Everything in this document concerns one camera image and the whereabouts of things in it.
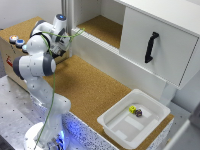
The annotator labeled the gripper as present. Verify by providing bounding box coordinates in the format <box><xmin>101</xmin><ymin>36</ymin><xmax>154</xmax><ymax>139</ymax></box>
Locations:
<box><xmin>50</xmin><ymin>34</ymin><xmax>72</xmax><ymax>58</ymax></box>

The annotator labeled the wooden drawer box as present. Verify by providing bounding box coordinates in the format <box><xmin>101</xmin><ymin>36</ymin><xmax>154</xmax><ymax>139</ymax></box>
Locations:
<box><xmin>0</xmin><ymin>16</ymin><xmax>70</xmax><ymax>92</ymax></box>

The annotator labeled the green button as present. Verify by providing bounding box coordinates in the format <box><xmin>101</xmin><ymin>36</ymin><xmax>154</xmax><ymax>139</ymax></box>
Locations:
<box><xmin>21</xmin><ymin>44</ymin><xmax>29</xmax><ymax>54</ymax></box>

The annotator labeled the blue button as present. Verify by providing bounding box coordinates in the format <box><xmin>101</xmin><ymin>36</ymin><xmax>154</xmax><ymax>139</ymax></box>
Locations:
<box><xmin>15</xmin><ymin>38</ymin><xmax>26</xmax><ymax>48</ymax></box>

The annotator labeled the white cabinet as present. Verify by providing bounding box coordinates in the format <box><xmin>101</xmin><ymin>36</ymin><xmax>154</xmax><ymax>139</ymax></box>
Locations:
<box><xmin>61</xmin><ymin>0</ymin><xmax>200</xmax><ymax>107</ymax></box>

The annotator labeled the red button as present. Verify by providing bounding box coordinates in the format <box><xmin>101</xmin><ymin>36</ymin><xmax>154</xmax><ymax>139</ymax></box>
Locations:
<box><xmin>8</xmin><ymin>34</ymin><xmax>19</xmax><ymax>44</ymax></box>

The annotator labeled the yellow block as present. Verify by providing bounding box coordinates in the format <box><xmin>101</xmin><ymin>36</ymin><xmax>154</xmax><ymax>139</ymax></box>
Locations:
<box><xmin>129</xmin><ymin>105</ymin><xmax>137</xmax><ymax>114</ymax></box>

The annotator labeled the purple block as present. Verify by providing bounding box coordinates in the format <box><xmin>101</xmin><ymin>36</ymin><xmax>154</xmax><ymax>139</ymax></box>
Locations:
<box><xmin>134</xmin><ymin>108</ymin><xmax>144</xmax><ymax>118</ymax></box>

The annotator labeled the white plastic box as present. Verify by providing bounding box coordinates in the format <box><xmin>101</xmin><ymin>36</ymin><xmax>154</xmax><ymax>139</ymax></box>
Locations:
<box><xmin>96</xmin><ymin>88</ymin><xmax>172</xmax><ymax>150</ymax></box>

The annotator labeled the white sliding door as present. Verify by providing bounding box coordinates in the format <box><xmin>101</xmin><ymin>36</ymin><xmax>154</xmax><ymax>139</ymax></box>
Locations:
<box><xmin>118</xmin><ymin>6</ymin><xmax>200</xmax><ymax>88</ymax></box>

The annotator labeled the green cable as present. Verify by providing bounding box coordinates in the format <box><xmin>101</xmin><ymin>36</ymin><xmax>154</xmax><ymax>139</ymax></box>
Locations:
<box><xmin>33</xmin><ymin>27</ymin><xmax>86</xmax><ymax>150</ymax></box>

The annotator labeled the black door handle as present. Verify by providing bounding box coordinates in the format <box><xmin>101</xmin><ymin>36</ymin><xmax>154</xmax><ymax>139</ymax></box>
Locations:
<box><xmin>144</xmin><ymin>31</ymin><xmax>160</xmax><ymax>64</ymax></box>

